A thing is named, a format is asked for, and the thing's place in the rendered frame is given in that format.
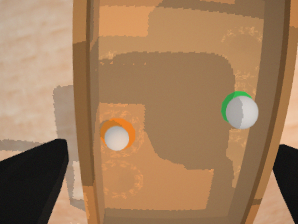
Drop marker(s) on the wooden ball maze tray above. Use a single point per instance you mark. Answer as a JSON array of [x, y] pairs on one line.
[[180, 106]]

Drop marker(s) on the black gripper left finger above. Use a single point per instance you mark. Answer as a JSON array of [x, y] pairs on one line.
[[30, 183]]

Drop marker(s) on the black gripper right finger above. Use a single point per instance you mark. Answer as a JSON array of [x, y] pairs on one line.
[[286, 173]]

